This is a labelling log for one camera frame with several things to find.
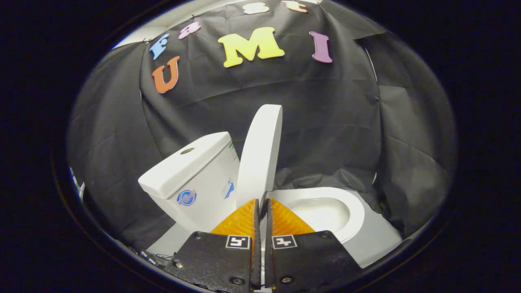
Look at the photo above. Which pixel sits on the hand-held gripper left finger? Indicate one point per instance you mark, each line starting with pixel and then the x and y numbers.
pixel 257 252

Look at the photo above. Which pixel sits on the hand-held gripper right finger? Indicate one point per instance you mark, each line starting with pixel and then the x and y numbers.
pixel 268 252

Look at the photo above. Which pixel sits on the white toilet lid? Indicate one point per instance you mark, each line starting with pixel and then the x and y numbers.
pixel 260 154

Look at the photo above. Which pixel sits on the black backdrop cloth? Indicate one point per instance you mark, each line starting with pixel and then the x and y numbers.
pixel 317 122

